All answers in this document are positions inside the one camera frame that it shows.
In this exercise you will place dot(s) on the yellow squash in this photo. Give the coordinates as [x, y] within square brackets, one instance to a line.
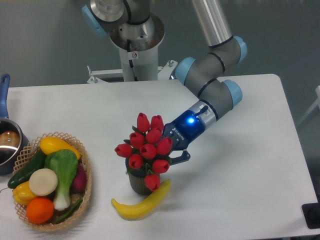
[52, 144]

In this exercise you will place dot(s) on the yellow banana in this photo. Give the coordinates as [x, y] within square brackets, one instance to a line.
[143, 208]

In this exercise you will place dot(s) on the green cucumber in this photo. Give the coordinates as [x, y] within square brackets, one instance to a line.
[37, 162]

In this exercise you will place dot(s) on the dark grey ribbed vase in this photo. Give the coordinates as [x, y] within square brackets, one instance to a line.
[137, 179]

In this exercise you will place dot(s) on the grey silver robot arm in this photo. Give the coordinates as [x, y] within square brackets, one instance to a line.
[137, 33]

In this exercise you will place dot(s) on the purple sweet potato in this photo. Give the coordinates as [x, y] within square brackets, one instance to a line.
[80, 180]

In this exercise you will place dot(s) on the green bok choy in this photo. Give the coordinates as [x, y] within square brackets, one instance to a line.
[64, 163]

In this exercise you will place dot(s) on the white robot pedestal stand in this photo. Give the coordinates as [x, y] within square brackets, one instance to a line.
[136, 66]

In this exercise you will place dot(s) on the green chili pepper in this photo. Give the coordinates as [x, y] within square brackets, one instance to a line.
[69, 212]

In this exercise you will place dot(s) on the beige round disc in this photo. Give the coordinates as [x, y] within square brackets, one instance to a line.
[43, 182]

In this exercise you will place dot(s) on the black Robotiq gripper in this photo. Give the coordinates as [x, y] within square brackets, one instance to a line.
[183, 130]

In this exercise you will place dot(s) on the blue saucepan with lid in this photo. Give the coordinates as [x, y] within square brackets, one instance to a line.
[12, 138]

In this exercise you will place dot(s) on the black device at table edge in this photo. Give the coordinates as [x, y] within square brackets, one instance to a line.
[311, 212]

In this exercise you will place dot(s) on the yellow bell pepper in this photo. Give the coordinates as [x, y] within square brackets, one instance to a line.
[22, 194]

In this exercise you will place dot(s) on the red tulip bouquet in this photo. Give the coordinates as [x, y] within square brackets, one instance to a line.
[146, 146]

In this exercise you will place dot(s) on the orange fruit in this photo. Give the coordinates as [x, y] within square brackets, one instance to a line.
[40, 210]

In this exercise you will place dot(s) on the white frame at right edge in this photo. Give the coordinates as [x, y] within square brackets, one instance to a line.
[311, 111]

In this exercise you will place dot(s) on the woven wicker basket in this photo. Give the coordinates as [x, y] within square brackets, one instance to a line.
[26, 154]

